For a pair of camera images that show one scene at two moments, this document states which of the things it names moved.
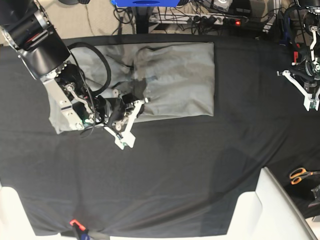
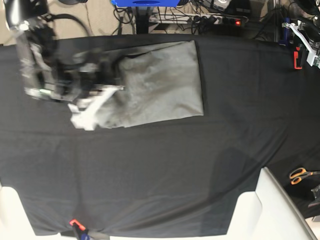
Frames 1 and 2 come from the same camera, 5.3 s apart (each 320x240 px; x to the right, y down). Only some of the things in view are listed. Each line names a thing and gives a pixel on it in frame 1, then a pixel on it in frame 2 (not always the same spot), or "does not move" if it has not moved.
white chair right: x=269 y=213 does not move
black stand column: x=142 y=20 does not move
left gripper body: x=113 y=109 → x=96 y=72
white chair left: x=14 y=223 does not move
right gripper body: x=308 y=71 → x=312 y=31
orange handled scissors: x=297 y=174 does not move
